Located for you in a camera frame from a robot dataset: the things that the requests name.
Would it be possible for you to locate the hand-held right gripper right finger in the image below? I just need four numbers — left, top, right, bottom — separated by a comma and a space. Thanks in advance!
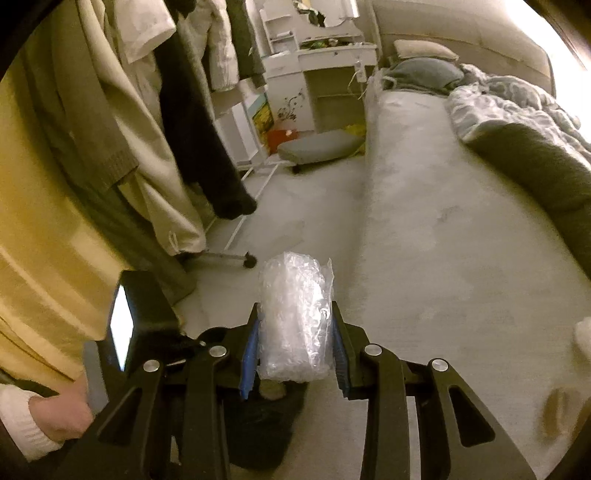
331, 300, 536, 480

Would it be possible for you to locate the olive green jacket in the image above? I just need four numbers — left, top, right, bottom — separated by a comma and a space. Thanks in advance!
18, 0, 195, 296

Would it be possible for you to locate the grey upholstered headboard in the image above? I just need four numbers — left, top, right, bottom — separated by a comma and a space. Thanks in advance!
372, 0, 555, 88

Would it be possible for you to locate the black fleece garment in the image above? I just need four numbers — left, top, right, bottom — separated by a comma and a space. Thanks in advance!
154, 28, 258, 220

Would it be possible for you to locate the dark grey fleece blanket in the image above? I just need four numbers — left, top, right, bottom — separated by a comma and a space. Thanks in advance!
464, 122, 591, 245

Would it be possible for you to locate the white t-shirt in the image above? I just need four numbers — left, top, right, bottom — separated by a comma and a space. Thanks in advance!
113, 0, 178, 63

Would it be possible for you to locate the grey bed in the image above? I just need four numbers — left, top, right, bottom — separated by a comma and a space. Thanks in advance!
362, 65, 591, 480

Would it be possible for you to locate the dark knit cardigan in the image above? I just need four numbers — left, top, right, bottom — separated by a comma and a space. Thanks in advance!
226, 0, 269, 88

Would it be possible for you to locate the beige pillow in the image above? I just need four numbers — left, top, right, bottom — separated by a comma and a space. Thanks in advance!
392, 39, 460, 62

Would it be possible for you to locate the white dressing table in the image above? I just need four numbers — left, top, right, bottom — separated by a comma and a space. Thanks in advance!
259, 9, 379, 134

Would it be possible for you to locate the person's left hand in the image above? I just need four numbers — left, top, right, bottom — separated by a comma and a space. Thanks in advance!
28, 379, 96, 445

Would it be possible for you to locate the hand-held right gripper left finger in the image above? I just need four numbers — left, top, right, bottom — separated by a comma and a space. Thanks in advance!
55, 302, 260, 480

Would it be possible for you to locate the clear bubble wrap roll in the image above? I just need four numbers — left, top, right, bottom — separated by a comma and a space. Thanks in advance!
257, 251, 335, 383

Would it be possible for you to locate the white charger with cable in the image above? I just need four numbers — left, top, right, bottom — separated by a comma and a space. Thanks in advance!
348, 60, 370, 100

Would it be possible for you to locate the grey pillow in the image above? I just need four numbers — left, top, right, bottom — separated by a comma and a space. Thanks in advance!
385, 58, 465, 95

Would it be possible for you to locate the white wheeled clothes rack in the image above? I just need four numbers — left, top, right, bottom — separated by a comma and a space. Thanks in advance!
185, 159, 280, 269

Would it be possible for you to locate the red box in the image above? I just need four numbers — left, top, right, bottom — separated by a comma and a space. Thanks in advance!
268, 129, 298, 153

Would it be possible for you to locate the grey white patterned duvet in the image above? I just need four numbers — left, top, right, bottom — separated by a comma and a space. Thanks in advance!
445, 62, 591, 162

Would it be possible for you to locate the grey cushioned stool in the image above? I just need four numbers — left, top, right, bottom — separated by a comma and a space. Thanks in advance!
277, 129, 365, 174

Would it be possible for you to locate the colourful picture box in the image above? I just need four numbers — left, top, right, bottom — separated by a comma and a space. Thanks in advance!
252, 95, 273, 134

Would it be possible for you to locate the white puffer jacket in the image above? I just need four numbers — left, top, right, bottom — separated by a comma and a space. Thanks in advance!
178, 0, 238, 93

